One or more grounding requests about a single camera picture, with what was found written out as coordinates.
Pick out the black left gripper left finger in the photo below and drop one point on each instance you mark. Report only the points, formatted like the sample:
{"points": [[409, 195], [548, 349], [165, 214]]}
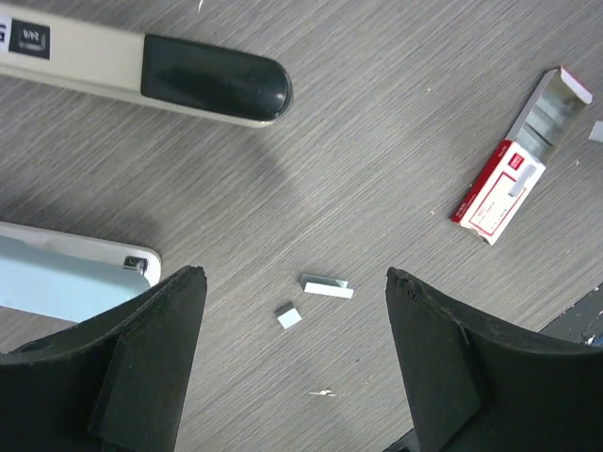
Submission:
{"points": [[115, 382]]}

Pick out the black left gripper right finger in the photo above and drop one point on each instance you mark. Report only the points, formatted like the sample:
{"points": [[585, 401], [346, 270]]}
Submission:
{"points": [[475, 382]]}

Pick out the red white staple box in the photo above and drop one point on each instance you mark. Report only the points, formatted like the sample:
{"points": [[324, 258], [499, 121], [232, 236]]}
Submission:
{"points": [[519, 160]]}

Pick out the beige and black stapler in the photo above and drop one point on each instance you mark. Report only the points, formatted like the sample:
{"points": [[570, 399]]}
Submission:
{"points": [[182, 76]]}

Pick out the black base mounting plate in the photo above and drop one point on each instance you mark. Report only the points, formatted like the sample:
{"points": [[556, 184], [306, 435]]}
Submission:
{"points": [[581, 323]]}

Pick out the small grey staple strip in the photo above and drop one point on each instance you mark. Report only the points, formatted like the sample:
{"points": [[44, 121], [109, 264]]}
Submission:
{"points": [[288, 316]]}

